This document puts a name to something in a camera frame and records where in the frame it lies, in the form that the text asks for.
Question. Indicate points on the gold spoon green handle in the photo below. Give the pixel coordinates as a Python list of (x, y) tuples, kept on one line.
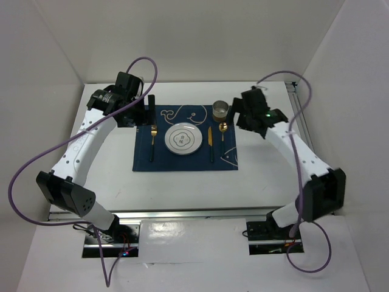
[(223, 127)]

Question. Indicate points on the gold knife green handle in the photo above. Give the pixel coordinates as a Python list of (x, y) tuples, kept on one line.
[(210, 144)]

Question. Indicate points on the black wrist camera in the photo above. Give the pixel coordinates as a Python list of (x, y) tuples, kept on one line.
[(253, 97), (128, 85)]

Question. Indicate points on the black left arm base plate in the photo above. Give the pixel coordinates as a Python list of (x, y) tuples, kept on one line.
[(117, 233)]

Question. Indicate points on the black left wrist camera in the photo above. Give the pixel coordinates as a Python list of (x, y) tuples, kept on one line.
[(128, 85)]

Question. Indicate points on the aluminium front rail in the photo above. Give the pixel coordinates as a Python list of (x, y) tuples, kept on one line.
[(230, 212)]

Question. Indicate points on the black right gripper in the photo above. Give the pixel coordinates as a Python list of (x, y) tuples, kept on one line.
[(237, 107)]

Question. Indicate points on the clear glass cup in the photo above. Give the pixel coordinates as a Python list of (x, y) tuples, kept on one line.
[(220, 111)]

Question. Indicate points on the aluminium right side rail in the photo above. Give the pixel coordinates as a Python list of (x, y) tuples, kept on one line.
[(304, 121)]

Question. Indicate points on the aluminium rail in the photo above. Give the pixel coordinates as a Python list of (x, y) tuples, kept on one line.
[(230, 212), (304, 121)]

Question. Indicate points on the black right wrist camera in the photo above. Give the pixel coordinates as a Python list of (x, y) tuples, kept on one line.
[(253, 97)]

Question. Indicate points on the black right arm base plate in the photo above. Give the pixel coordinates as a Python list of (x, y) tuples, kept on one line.
[(264, 231)]

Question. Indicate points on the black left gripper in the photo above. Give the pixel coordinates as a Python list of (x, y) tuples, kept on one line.
[(146, 117)]

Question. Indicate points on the gold fork green handle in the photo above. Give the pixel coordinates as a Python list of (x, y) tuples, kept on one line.
[(153, 135)]

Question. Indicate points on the white plate black rings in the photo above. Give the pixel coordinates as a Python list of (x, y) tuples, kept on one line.
[(183, 139)]

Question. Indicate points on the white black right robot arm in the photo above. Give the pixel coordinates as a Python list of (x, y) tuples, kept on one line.
[(321, 188)]

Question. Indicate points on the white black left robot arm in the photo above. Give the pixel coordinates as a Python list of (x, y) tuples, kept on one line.
[(64, 187)]

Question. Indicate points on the blue cloth with gold script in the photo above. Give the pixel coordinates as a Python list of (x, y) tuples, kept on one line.
[(167, 161)]

